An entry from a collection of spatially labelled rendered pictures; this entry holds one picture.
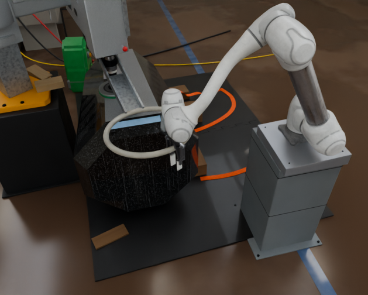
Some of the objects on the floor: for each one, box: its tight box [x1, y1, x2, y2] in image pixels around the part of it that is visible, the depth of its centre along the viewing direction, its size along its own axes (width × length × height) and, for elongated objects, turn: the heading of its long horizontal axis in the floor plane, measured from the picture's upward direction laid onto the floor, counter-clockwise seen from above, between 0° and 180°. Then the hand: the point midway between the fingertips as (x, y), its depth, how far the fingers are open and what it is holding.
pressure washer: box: [60, 8, 92, 92], centre depth 382 cm, size 35×35×87 cm
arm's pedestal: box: [234, 127, 343, 260], centre depth 227 cm, size 50×50×80 cm
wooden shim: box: [91, 224, 129, 250], centre depth 244 cm, size 25×10×2 cm, turn 122°
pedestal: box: [0, 70, 80, 198], centre depth 282 cm, size 66×66×74 cm
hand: (176, 162), depth 176 cm, fingers closed on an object, 4 cm apart
